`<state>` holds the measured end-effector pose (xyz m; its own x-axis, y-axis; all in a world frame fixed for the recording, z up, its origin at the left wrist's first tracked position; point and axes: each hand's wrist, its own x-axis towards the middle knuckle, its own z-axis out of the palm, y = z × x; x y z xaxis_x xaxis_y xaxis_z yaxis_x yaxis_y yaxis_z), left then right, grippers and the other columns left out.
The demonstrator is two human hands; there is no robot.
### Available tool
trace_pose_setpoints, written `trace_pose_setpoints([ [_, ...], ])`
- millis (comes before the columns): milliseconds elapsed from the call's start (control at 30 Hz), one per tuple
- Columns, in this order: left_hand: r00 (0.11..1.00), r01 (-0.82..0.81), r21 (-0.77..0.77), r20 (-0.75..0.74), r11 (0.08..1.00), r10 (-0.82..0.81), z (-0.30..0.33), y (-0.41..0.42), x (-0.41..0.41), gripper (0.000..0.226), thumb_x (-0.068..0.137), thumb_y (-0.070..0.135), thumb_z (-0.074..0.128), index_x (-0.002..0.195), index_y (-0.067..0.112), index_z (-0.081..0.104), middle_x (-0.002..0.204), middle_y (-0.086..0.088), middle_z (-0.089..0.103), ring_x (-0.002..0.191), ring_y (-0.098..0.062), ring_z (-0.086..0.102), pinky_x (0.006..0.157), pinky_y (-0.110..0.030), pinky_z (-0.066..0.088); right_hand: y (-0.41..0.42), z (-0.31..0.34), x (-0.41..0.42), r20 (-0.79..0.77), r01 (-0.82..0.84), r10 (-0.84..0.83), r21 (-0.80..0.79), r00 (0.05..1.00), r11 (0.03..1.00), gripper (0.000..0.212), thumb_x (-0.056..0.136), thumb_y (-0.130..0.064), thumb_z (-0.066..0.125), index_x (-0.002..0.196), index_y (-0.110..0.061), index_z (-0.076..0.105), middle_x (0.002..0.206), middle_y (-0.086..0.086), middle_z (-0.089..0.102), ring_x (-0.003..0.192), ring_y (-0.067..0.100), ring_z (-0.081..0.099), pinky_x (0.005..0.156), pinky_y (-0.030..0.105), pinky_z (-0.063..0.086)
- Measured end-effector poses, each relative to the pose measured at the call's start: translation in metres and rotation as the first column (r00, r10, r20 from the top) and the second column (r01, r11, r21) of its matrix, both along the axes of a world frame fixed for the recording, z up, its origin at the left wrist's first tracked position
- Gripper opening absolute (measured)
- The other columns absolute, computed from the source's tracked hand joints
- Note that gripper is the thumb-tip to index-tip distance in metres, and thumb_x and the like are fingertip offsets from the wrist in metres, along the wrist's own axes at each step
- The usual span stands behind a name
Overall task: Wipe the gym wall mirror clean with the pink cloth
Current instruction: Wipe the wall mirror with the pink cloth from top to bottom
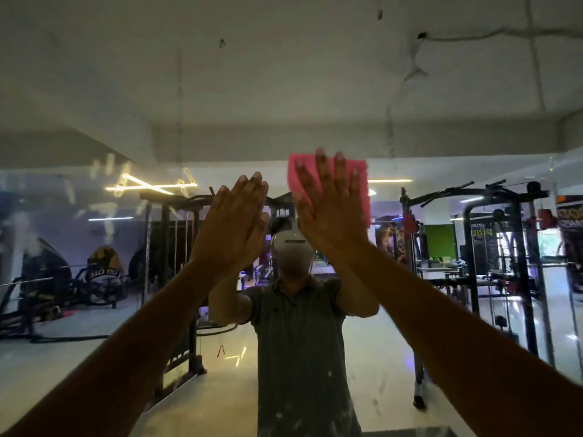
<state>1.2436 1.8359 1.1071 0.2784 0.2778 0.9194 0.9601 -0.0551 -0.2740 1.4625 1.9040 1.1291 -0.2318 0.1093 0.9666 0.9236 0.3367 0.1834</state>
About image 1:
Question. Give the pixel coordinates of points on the person's left hand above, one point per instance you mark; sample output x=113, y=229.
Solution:
x=234, y=232

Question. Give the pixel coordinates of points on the person's right hand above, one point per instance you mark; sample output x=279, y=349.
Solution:
x=337, y=218

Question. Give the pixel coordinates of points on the pink cloth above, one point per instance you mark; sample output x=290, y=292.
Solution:
x=365, y=186

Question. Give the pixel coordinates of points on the large wall mirror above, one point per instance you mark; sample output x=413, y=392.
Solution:
x=273, y=86

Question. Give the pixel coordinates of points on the person's left forearm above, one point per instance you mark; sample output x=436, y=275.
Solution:
x=114, y=359

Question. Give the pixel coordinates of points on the person's right forearm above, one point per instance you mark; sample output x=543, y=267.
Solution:
x=469, y=350

